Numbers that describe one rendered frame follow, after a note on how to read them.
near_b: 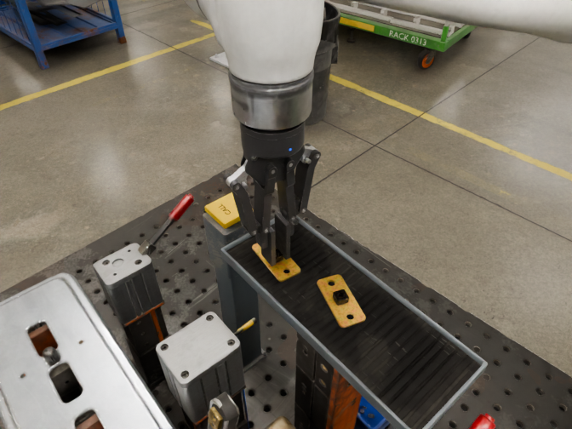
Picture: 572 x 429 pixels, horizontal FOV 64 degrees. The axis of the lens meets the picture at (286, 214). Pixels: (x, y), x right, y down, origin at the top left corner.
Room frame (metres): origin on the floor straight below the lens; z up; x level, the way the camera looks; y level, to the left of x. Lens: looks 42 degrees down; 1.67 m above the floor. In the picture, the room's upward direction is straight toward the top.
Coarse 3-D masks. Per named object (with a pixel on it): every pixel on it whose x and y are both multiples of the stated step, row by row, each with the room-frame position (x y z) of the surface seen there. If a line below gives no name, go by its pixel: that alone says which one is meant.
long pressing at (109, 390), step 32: (32, 288) 0.54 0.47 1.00; (64, 288) 0.54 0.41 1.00; (0, 320) 0.47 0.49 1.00; (32, 320) 0.47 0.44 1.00; (64, 320) 0.47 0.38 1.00; (96, 320) 0.47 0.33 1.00; (0, 352) 0.41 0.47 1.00; (32, 352) 0.41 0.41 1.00; (64, 352) 0.41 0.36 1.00; (96, 352) 0.41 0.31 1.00; (0, 384) 0.35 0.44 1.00; (32, 384) 0.35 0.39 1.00; (96, 384) 0.35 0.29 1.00; (128, 384) 0.35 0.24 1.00; (0, 416) 0.31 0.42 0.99; (32, 416) 0.30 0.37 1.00; (64, 416) 0.30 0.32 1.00; (128, 416) 0.30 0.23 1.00; (160, 416) 0.30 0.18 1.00
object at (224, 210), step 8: (216, 200) 0.60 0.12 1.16; (224, 200) 0.60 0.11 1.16; (232, 200) 0.60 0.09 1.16; (208, 208) 0.58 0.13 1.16; (216, 208) 0.58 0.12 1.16; (224, 208) 0.58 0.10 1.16; (232, 208) 0.58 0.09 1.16; (216, 216) 0.56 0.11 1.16; (224, 216) 0.56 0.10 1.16; (232, 216) 0.56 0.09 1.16; (224, 224) 0.54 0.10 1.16; (232, 224) 0.55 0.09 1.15
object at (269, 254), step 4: (272, 228) 0.45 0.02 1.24; (268, 232) 0.45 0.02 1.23; (272, 232) 0.45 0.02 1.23; (268, 236) 0.45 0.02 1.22; (272, 236) 0.45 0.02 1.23; (268, 240) 0.45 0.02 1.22; (272, 240) 0.45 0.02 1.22; (268, 244) 0.45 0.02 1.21; (272, 244) 0.45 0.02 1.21; (268, 248) 0.45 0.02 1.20; (272, 248) 0.45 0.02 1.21; (264, 252) 0.46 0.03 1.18; (268, 252) 0.45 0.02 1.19; (272, 252) 0.45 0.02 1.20; (264, 256) 0.46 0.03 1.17; (268, 256) 0.45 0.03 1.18; (272, 256) 0.45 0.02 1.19; (268, 260) 0.45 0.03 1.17; (272, 260) 0.45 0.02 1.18; (272, 264) 0.45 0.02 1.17
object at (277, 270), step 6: (252, 246) 0.49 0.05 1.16; (258, 246) 0.49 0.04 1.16; (258, 252) 0.48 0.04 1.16; (276, 252) 0.47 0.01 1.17; (264, 258) 0.47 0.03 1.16; (276, 258) 0.46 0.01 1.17; (282, 258) 0.46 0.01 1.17; (276, 264) 0.45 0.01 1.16; (282, 264) 0.45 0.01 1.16; (288, 264) 0.45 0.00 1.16; (294, 264) 0.45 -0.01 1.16; (270, 270) 0.44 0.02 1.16; (276, 270) 0.44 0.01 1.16; (282, 270) 0.44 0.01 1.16; (294, 270) 0.44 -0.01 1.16; (276, 276) 0.43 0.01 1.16; (282, 276) 0.43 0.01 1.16; (288, 276) 0.43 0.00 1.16
